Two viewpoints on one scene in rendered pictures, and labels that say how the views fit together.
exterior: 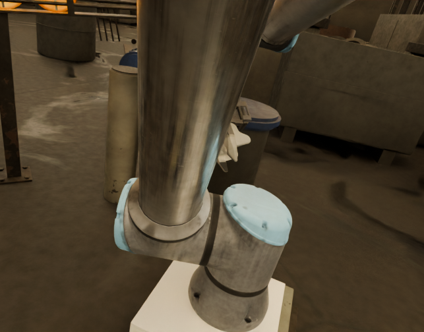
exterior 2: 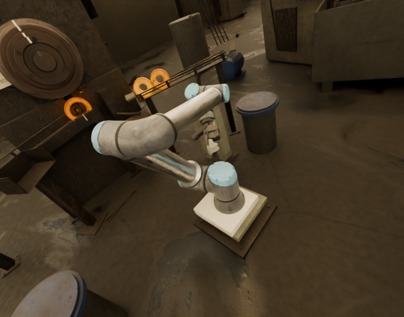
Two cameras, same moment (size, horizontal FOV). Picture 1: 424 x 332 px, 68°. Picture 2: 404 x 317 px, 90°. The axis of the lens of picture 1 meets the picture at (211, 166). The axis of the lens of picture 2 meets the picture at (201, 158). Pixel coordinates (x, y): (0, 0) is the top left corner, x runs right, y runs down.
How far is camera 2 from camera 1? 71 cm
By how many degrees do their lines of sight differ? 37
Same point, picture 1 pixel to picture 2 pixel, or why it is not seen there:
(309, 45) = (327, 19)
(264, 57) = (311, 26)
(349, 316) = (308, 209)
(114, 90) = not seen: hidden behind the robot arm
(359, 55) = (375, 8)
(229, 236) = (209, 183)
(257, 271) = (223, 194)
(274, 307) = (247, 205)
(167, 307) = (205, 204)
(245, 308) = (227, 206)
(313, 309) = (288, 205)
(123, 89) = not seen: hidden behind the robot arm
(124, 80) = not seen: hidden behind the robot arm
